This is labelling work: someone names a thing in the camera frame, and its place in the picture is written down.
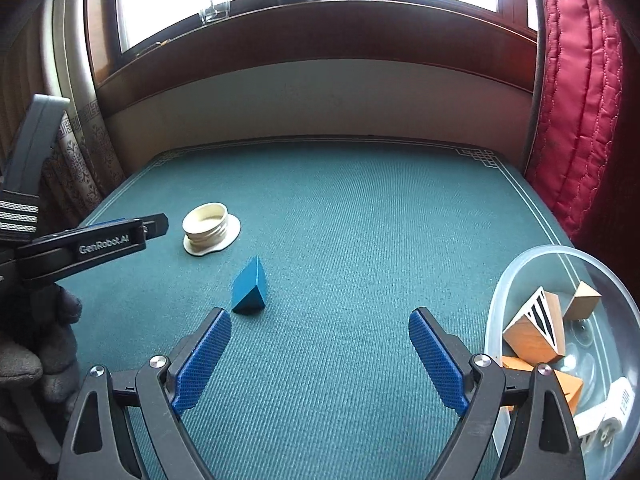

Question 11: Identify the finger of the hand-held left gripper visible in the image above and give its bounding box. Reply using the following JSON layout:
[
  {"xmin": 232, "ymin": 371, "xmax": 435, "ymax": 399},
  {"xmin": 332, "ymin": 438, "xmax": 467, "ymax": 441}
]
[
  {"xmin": 136, "ymin": 213, "xmax": 169, "ymax": 241},
  {"xmin": 90, "ymin": 216, "xmax": 141, "ymax": 231}
]

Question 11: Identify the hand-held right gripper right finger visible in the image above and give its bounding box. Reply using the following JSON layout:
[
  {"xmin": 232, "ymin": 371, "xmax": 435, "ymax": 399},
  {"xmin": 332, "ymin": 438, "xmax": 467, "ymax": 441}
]
[{"xmin": 408, "ymin": 307, "xmax": 587, "ymax": 480}]

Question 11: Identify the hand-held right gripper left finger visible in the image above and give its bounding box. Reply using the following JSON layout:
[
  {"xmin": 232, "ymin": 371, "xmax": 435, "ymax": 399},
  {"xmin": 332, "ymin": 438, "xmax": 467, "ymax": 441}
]
[{"xmin": 57, "ymin": 307, "xmax": 233, "ymax": 480}]

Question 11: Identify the cream plastic threaded cap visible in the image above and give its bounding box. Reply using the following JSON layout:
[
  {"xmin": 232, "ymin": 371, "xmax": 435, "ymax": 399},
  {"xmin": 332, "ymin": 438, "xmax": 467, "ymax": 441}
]
[{"xmin": 181, "ymin": 201, "xmax": 242, "ymax": 257}]

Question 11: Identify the blue triangular block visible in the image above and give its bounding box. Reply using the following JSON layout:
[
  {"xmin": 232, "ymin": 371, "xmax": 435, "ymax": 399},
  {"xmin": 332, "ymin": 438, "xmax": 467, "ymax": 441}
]
[{"xmin": 231, "ymin": 255, "xmax": 267, "ymax": 316}]

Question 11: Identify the orange striped triangular wedge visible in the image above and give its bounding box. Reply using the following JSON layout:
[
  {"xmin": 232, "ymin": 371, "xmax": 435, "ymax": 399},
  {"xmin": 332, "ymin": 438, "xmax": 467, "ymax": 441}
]
[{"xmin": 502, "ymin": 286, "xmax": 567, "ymax": 365}]

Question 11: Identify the orange wooden block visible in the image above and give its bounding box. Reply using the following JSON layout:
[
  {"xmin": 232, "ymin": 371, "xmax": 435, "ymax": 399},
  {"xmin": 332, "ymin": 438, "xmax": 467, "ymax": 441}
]
[{"xmin": 500, "ymin": 355, "xmax": 584, "ymax": 408}]

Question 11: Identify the pale wooden block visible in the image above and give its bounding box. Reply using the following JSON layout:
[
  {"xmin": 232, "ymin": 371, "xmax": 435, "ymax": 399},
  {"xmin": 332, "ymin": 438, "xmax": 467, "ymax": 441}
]
[{"xmin": 564, "ymin": 281, "xmax": 603, "ymax": 322}]

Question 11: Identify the clear plastic bowl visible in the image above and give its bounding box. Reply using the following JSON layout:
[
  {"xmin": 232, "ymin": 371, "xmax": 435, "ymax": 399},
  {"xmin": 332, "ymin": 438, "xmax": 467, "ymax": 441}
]
[{"xmin": 484, "ymin": 244, "xmax": 640, "ymax": 480}]

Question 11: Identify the white charger plug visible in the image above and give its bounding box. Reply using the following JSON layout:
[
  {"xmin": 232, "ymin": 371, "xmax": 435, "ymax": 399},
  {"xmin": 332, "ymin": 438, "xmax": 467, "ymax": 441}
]
[{"xmin": 572, "ymin": 376, "xmax": 633, "ymax": 451}]

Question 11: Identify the person's left hand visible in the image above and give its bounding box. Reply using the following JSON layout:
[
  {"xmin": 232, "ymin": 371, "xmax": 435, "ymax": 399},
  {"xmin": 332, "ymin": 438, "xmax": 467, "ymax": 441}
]
[{"xmin": 0, "ymin": 282, "xmax": 83, "ymax": 411}]

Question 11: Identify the patterned beige curtain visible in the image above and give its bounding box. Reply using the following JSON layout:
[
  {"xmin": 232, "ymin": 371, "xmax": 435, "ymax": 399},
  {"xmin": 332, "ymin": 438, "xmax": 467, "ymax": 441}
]
[{"xmin": 0, "ymin": 0, "xmax": 126, "ymax": 231}]

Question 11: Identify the clear drinking glass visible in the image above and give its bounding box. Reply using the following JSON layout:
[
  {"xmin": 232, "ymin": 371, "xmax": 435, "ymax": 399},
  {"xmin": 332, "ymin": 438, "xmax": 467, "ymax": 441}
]
[{"xmin": 199, "ymin": 0, "xmax": 233, "ymax": 26}]

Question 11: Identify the red quilted mattress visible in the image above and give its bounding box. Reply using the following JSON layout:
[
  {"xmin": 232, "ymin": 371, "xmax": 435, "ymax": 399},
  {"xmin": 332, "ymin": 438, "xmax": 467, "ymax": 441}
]
[{"xmin": 522, "ymin": 0, "xmax": 640, "ymax": 281}]

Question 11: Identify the wooden window frame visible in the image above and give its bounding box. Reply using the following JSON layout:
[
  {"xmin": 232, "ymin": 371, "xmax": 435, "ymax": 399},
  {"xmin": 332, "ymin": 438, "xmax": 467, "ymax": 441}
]
[{"xmin": 82, "ymin": 0, "xmax": 543, "ymax": 111}]

